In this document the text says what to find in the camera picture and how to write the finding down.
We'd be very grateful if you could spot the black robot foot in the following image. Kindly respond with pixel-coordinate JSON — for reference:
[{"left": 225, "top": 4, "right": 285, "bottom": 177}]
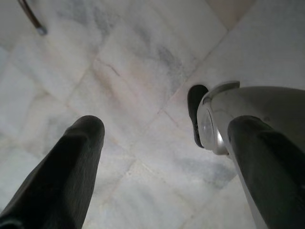
[{"left": 187, "top": 84, "right": 210, "bottom": 149}]

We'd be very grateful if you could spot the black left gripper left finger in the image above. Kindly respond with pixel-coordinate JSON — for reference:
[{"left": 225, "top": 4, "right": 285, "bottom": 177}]
[{"left": 0, "top": 115, "right": 105, "bottom": 229}]

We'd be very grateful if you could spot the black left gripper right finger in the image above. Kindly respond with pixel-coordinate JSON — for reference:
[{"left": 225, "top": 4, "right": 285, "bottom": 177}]
[{"left": 227, "top": 115, "right": 305, "bottom": 229}]

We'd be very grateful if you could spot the silver robot leg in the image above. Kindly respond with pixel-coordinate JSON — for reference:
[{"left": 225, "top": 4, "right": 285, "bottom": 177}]
[{"left": 196, "top": 81, "right": 305, "bottom": 229}]

